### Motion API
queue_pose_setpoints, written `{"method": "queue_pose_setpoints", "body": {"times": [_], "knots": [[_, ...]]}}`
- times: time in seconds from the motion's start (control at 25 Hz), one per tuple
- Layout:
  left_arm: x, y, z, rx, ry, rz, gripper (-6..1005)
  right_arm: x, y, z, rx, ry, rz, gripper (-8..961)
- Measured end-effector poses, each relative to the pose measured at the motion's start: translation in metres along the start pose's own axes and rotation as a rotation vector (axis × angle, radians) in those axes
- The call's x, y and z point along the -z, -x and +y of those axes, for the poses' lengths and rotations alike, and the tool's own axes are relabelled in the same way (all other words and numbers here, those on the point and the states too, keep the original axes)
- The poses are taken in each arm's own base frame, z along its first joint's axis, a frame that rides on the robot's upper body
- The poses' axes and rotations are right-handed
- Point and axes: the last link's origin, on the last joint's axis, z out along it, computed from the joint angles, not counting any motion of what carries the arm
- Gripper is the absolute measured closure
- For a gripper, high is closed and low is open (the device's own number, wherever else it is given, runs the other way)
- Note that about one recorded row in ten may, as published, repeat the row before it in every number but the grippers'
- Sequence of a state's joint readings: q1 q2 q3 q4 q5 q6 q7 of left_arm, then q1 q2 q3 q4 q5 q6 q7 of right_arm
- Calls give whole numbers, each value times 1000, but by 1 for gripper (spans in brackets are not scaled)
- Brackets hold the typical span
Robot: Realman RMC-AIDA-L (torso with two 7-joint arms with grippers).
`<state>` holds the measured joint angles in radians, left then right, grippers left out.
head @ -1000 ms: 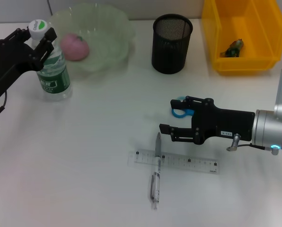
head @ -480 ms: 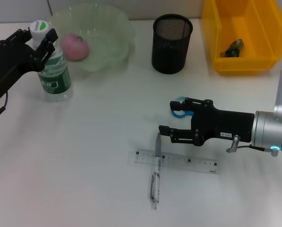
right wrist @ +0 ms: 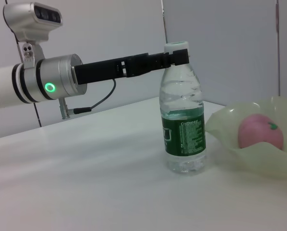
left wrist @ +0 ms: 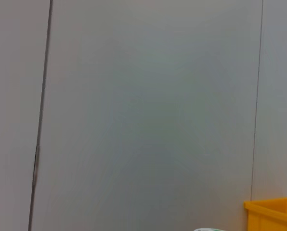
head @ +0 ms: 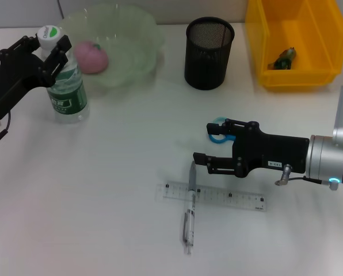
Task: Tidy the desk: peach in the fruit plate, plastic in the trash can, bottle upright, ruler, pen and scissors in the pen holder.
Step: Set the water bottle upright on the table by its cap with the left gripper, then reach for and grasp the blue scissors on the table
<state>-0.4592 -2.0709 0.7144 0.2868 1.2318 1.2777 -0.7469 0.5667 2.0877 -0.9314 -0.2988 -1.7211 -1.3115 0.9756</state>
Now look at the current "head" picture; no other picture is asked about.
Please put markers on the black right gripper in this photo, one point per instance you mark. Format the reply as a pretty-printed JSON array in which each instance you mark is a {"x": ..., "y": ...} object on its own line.
[{"x": 269, "y": 152}]

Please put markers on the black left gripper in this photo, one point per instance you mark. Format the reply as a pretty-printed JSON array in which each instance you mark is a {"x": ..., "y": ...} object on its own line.
[{"x": 13, "y": 77}]

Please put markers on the blue scissors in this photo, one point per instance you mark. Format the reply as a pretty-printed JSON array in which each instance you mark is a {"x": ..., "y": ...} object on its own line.
[{"x": 216, "y": 139}]

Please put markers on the pink toy peach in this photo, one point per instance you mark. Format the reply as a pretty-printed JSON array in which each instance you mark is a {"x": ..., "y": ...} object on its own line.
[{"x": 92, "y": 59}]

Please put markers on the clear water bottle green label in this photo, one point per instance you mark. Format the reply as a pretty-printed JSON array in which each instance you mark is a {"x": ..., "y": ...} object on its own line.
[{"x": 69, "y": 100}]

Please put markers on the green plastic wrapper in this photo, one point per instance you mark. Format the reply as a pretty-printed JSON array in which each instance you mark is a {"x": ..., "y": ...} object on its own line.
[{"x": 283, "y": 59}]

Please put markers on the clear plastic ruler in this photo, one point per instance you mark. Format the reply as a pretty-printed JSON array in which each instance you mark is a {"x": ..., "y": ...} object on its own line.
[{"x": 232, "y": 198}]

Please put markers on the silver ballpoint pen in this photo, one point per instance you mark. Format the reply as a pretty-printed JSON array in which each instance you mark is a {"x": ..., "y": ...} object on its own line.
[{"x": 190, "y": 215}]

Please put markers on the black mesh pen holder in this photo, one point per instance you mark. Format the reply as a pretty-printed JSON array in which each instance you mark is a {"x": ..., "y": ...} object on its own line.
[{"x": 207, "y": 63}]

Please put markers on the translucent green plastic bowl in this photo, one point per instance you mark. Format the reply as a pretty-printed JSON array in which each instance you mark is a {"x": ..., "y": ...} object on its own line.
[{"x": 131, "y": 49}]

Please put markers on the yellow plastic storage bin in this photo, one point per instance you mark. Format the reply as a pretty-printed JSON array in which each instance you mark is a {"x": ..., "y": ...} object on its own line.
[{"x": 312, "y": 34}]

